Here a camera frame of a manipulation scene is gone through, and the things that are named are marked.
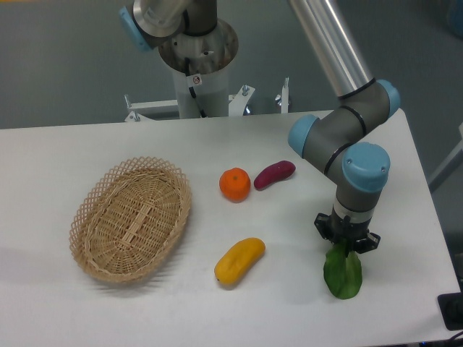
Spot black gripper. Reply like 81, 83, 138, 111
314, 213, 381, 253

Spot green bok choy vegetable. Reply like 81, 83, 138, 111
323, 241, 362, 300

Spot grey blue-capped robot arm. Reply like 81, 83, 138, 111
119, 1, 400, 254

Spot purple sweet potato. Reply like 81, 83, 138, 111
254, 160, 296, 191

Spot yellow mango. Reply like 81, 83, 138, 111
214, 237, 266, 286

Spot orange tangerine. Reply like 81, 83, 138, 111
219, 168, 250, 202

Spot black device at table edge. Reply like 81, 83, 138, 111
437, 293, 462, 331

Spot woven wicker oval basket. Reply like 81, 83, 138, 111
69, 157, 192, 283

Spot black cable on pedestal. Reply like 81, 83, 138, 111
183, 57, 208, 119

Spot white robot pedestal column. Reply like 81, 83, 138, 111
158, 20, 239, 119

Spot white metal base frame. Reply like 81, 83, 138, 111
124, 77, 292, 122

